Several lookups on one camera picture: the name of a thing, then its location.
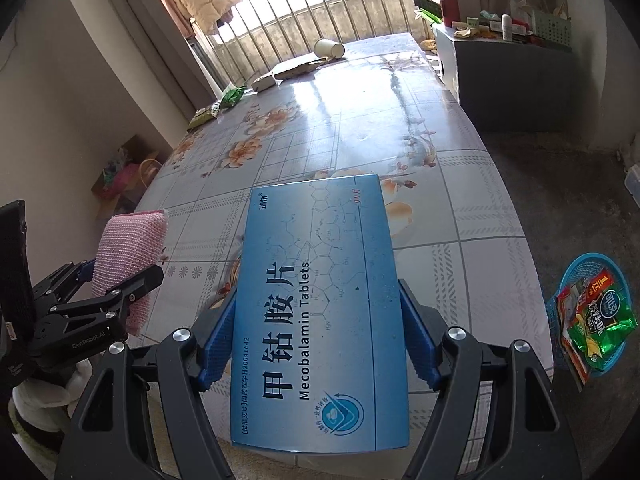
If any green chip bag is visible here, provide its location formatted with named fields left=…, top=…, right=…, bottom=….
left=567, top=292, right=637, bottom=373

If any green black flat box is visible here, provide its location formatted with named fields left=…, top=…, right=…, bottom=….
left=414, top=0, right=443, bottom=23

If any blue plastic wastebasket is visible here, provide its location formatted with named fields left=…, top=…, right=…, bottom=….
left=545, top=252, right=635, bottom=381

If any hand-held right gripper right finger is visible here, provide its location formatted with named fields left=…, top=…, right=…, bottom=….
left=396, top=279, right=583, bottom=480

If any flat cardboard piece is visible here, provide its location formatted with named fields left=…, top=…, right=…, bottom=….
left=272, top=56, right=328, bottom=80

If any pink knitted cloth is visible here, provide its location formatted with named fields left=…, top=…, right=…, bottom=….
left=92, top=210, right=168, bottom=328

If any orange snack packet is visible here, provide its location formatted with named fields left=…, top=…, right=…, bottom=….
left=575, top=270, right=619, bottom=323

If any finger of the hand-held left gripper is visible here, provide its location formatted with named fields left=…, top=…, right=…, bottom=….
left=32, top=259, right=99, bottom=307
left=50, top=265, right=166, bottom=318

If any cardboard box with clutter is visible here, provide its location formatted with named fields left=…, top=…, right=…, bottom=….
left=91, top=135, right=161, bottom=206

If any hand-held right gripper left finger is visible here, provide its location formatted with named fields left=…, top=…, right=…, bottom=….
left=52, top=285, right=240, bottom=480

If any small green foil packet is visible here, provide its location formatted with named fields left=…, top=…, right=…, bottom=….
left=219, top=86, right=247, bottom=109

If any green plastic basket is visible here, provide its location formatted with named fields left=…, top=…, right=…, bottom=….
left=532, top=10, right=572, bottom=50

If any metal window railing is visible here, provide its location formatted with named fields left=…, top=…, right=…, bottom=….
left=190, top=0, right=451, bottom=96

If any white paper cup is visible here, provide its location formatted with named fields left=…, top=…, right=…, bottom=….
left=314, top=38, right=345, bottom=59

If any grey cabinet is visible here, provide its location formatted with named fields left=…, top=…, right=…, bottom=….
left=432, top=22, right=581, bottom=133

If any flat pale green packet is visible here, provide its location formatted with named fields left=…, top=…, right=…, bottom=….
left=187, top=104, right=222, bottom=129

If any blue medicine box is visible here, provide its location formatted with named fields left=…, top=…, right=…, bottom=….
left=231, top=174, right=410, bottom=452

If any table with floral cover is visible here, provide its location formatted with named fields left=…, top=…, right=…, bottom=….
left=125, top=32, right=553, bottom=461

